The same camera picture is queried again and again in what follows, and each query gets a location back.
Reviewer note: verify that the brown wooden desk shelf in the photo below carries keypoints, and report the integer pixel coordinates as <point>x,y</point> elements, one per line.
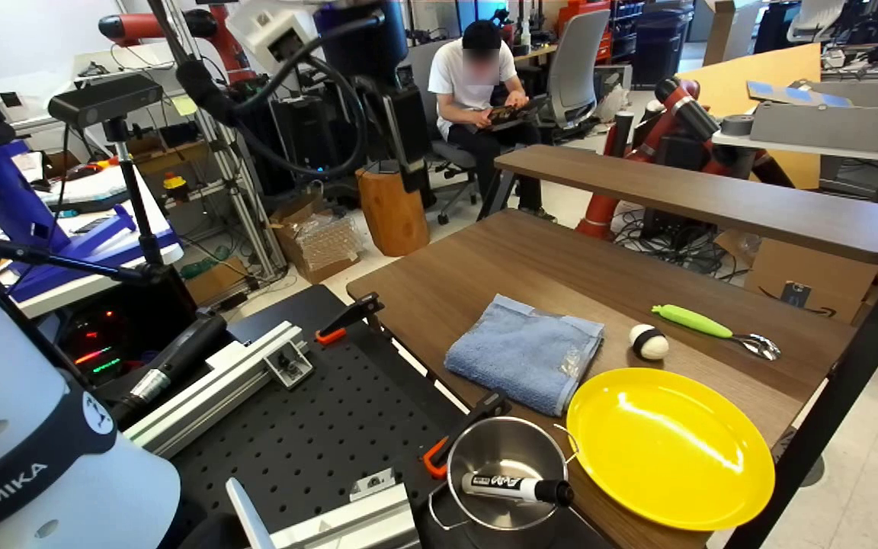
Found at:
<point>724,198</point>

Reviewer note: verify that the yellow round plate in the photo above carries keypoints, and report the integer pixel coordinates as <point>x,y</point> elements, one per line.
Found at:
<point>668,445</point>

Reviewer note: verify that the steel pot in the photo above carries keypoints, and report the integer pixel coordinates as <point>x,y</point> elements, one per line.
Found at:
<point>496,457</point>

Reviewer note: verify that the grey flat box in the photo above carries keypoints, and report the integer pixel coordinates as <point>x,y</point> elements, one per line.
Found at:
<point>830,124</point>

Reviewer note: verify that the black camera on stand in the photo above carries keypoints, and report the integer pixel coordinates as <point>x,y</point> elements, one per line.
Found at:
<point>104,99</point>

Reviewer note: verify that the person in white shirt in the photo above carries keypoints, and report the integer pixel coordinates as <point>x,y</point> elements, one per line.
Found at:
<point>470,85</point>

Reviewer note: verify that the open cardboard box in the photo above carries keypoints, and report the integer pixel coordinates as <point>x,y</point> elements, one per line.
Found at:
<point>316,241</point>

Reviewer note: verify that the tan wooden board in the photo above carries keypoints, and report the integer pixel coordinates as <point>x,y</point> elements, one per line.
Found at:
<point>754,76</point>

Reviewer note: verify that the cardboard box with label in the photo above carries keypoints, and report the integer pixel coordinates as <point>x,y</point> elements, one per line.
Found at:
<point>816,279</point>

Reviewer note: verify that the black perforated breadboard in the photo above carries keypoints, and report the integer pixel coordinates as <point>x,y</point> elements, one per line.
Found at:
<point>349,414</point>

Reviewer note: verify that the blue white machine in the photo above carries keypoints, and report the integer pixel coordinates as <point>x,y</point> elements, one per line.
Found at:
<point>14,203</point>

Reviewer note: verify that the black cylinder with silver tip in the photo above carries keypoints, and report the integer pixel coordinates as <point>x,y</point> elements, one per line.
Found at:
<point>170,360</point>

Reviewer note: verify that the metal shelf rack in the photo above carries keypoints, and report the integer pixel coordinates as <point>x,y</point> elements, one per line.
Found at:
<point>231,161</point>

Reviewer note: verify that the red black robot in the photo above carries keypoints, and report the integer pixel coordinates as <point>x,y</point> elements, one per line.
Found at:
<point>664,127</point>

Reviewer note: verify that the aluminium bracket block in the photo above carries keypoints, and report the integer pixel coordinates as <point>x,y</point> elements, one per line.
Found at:
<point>349,519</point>

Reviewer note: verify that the red robot arm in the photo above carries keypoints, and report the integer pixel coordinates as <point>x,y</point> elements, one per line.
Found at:
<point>150,25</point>

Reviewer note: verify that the long aluminium rail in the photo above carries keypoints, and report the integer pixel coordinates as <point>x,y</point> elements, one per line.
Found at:
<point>216,391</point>

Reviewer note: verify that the blue towel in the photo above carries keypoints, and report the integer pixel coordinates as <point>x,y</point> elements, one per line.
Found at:
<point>523,351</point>

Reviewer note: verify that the white black small ball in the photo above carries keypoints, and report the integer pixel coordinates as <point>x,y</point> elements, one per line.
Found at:
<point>649,343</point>

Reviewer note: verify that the grey office chair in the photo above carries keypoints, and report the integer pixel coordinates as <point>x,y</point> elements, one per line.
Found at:
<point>578,65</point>

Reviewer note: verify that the black orange bar clamp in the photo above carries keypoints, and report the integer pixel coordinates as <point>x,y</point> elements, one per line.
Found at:
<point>343,320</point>
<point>455,431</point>

